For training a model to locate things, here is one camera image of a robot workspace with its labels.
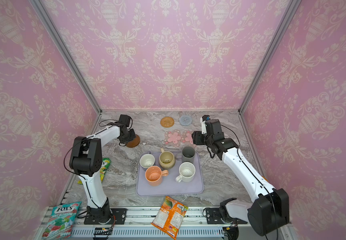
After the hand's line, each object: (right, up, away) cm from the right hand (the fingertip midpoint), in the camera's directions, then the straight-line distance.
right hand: (197, 134), depth 81 cm
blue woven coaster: (-4, +9, +34) cm, 36 cm away
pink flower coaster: (-14, -4, +24) cm, 28 cm away
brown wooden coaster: (-40, -8, +21) cm, 46 cm away
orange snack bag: (-15, -40, -10) cm, 44 cm away
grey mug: (-4, -13, +11) cm, 18 cm away
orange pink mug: (-24, -24, +5) cm, 35 cm away
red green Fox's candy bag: (-67, -42, -11) cm, 79 cm away
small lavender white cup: (-29, -16, +8) cm, 34 cm away
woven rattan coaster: (-19, +7, +31) cm, 37 cm away
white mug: (-5, -22, +6) cm, 24 cm away
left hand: (-41, -4, +20) cm, 46 cm away
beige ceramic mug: (-18, -16, +11) cm, 26 cm away
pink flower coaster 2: (-4, -3, +25) cm, 25 cm away
